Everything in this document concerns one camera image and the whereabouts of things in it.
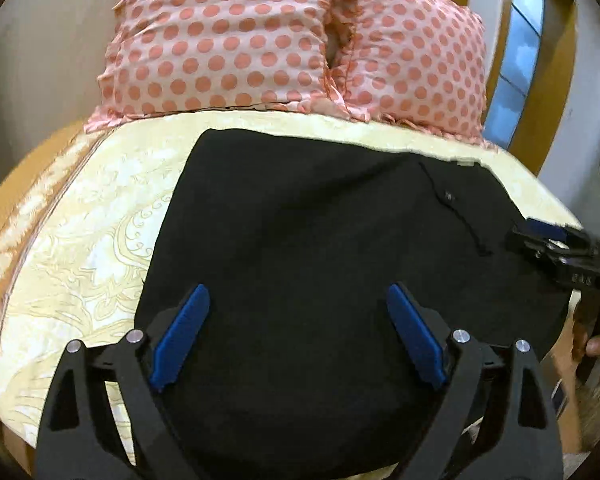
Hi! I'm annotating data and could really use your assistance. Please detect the cream patterned bed sheet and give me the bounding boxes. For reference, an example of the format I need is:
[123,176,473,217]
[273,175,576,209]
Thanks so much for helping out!
[0,110,576,472]

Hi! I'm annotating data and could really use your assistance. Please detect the black pants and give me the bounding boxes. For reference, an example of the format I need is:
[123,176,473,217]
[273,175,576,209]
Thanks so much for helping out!
[135,129,570,479]

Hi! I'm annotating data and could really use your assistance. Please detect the person's right hand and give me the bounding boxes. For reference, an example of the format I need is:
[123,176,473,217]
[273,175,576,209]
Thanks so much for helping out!
[571,292,600,362]

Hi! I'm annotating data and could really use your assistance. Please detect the polka dot pillow right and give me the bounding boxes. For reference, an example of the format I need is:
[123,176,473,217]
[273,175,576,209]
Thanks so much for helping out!
[330,0,486,145]

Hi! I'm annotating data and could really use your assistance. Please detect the beige fuzzy right sleeve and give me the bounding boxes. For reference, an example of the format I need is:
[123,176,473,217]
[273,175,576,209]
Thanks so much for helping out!
[552,347,600,479]

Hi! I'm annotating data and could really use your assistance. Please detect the polka dot pillow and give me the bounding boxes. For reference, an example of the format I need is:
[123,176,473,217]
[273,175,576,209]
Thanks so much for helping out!
[85,0,348,131]
[330,0,486,145]

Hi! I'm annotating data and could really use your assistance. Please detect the polka dot pillow left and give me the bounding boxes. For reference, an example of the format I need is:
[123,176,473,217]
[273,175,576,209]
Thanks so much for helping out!
[85,0,348,131]

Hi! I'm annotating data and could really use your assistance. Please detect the window with wooden frame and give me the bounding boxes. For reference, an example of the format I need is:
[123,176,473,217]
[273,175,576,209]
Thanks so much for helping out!
[429,0,581,176]

